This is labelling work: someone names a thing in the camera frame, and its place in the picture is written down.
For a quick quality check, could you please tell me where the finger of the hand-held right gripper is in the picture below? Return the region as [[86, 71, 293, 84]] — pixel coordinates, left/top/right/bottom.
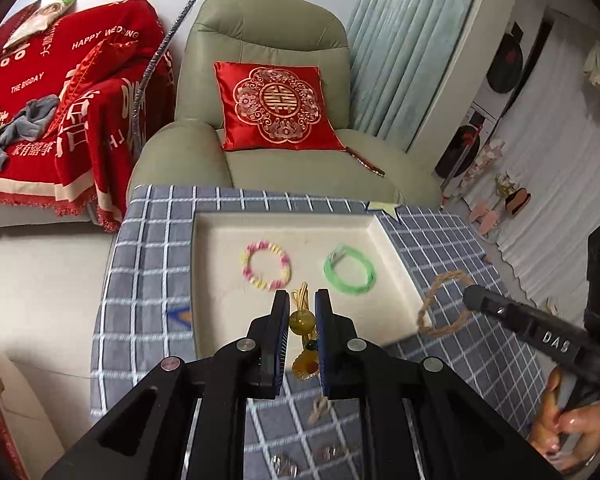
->
[[463, 285, 532, 335]]

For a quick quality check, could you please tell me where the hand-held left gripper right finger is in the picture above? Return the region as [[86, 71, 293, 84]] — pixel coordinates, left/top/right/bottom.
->
[[314, 288, 563, 480]]

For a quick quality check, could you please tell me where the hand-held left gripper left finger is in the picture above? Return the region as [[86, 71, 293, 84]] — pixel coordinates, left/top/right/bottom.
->
[[42, 290, 291, 480]]

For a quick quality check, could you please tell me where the yellow amber bead bracelet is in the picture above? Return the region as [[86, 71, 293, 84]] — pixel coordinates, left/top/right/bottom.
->
[[287, 310, 327, 380]]

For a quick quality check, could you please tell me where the gold hairpin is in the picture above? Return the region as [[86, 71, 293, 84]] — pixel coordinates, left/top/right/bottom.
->
[[290, 282, 312, 313]]

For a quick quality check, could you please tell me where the brown braided rope bracelet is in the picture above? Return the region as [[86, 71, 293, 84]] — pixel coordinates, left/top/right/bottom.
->
[[416, 270, 476, 337]]

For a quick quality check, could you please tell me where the white jewelry tray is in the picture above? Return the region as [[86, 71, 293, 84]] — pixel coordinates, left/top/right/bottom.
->
[[190, 207, 433, 358]]

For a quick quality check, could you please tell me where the person's right hand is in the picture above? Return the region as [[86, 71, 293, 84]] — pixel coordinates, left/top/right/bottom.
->
[[530, 366, 600, 468]]

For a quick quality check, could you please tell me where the pink slipper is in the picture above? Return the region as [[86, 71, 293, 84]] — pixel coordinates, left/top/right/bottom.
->
[[467, 200, 493, 223], [479, 210, 504, 241]]

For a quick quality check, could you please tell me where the black and orange shoe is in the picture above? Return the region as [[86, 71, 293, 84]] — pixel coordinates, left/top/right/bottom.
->
[[504, 187, 533, 218]]

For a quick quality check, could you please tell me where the grey checkered mat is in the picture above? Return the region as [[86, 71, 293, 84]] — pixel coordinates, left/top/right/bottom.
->
[[91, 184, 576, 480]]

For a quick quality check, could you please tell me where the red decorated stick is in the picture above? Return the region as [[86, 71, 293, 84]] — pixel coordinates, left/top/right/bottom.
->
[[345, 146, 387, 178]]

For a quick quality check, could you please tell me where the red embroidered cushion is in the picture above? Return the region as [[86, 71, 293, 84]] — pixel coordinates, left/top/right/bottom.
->
[[212, 61, 346, 152]]

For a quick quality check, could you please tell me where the teal curtain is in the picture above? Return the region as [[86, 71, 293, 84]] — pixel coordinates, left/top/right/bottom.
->
[[345, 0, 498, 153]]

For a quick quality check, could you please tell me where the curved floor lamp pole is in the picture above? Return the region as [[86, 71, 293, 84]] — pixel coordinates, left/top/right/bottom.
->
[[130, 0, 231, 153]]

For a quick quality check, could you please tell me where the pale sofa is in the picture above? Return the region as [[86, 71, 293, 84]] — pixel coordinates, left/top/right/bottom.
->
[[0, 200, 106, 233]]

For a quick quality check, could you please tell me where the green leather armchair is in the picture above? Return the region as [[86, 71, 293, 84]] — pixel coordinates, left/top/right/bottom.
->
[[127, 0, 443, 206]]

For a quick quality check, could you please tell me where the grey cloth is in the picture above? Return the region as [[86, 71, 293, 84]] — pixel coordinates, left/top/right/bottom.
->
[[0, 95, 61, 171]]

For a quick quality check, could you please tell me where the red printed blanket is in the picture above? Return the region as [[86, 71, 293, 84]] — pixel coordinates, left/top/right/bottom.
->
[[0, 0, 176, 233]]

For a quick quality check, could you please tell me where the photo print pillow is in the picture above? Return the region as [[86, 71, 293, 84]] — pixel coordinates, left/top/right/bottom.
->
[[2, 0, 76, 51]]

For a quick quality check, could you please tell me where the beige cord knot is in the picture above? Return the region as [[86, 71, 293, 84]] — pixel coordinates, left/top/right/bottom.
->
[[308, 395, 331, 423]]

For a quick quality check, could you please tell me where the green translucent bracelet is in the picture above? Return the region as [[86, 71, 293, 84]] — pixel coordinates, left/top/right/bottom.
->
[[322, 244, 377, 292]]

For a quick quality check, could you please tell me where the pink and yellow bead bracelet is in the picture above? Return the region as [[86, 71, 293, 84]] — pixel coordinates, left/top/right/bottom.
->
[[241, 241, 293, 292]]

